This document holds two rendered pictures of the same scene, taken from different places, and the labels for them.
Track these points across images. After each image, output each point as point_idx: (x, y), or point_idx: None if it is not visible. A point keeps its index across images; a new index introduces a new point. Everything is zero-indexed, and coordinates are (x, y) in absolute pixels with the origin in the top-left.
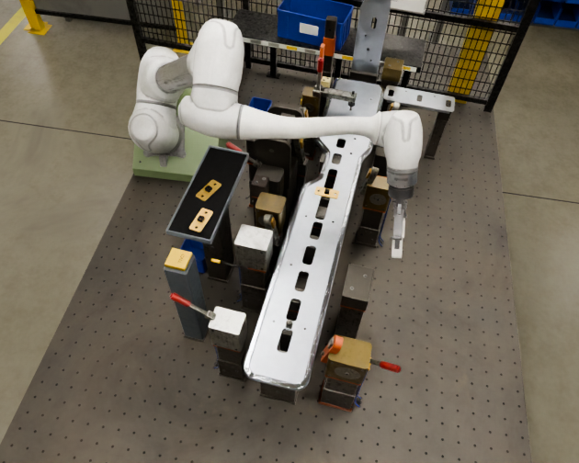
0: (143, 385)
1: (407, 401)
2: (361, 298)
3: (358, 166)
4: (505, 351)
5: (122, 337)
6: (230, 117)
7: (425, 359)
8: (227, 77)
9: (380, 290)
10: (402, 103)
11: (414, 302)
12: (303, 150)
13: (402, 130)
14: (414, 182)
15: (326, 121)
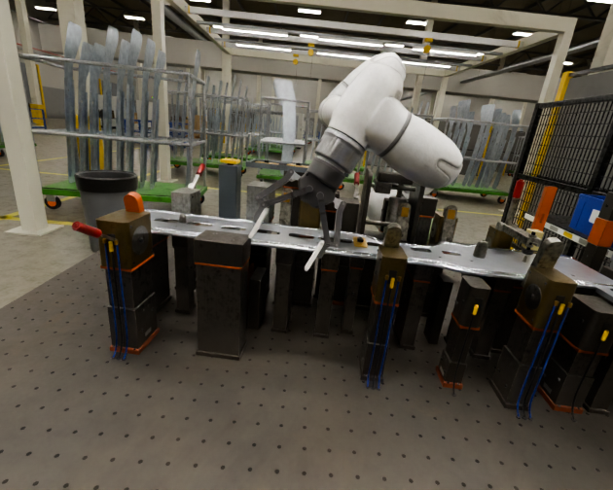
0: None
1: (93, 406)
2: (199, 236)
3: (422, 261)
4: None
5: None
6: (327, 98)
7: (157, 435)
8: (352, 77)
9: (285, 382)
10: None
11: (269, 424)
12: (407, 227)
13: (356, 76)
14: (324, 149)
15: None
